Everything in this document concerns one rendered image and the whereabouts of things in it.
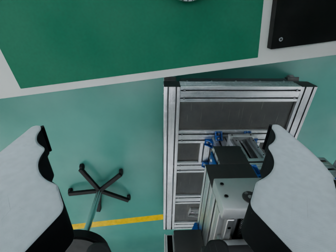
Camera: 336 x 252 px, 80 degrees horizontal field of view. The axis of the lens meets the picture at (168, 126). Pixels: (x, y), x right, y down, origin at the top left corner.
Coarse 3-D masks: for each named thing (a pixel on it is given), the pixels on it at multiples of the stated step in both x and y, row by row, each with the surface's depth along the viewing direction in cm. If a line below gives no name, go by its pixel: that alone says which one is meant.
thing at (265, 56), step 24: (264, 0) 44; (264, 24) 47; (264, 48) 50; (288, 48) 50; (312, 48) 50; (0, 72) 50; (144, 72) 51; (168, 72) 52; (192, 72) 52; (0, 96) 53
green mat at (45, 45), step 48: (0, 0) 42; (48, 0) 43; (96, 0) 43; (144, 0) 43; (240, 0) 44; (0, 48) 47; (48, 48) 48; (96, 48) 48; (144, 48) 48; (192, 48) 49; (240, 48) 49
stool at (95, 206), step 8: (80, 168) 156; (88, 176) 160; (120, 176) 160; (96, 184) 165; (104, 184) 165; (72, 192) 168; (80, 192) 168; (88, 192) 168; (96, 192) 165; (104, 192) 169; (112, 192) 172; (96, 200) 158; (128, 200) 175; (96, 208) 154; (88, 216) 146; (88, 224) 140; (80, 232) 120; (88, 232) 122; (80, 240) 118; (88, 240) 119; (96, 240) 121; (104, 240) 126; (72, 248) 122; (80, 248) 123
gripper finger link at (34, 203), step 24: (24, 144) 9; (48, 144) 11; (0, 168) 8; (24, 168) 8; (48, 168) 9; (0, 192) 7; (24, 192) 7; (48, 192) 7; (0, 216) 6; (24, 216) 6; (48, 216) 6; (0, 240) 5; (24, 240) 5; (48, 240) 6; (72, 240) 7
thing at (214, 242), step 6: (210, 240) 5; (216, 240) 5; (222, 240) 5; (90, 246) 5; (96, 246) 5; (102, 246) 5; (108, 246) 5; (210, 246) 5; (216, 246) 5; (222, 246) 5
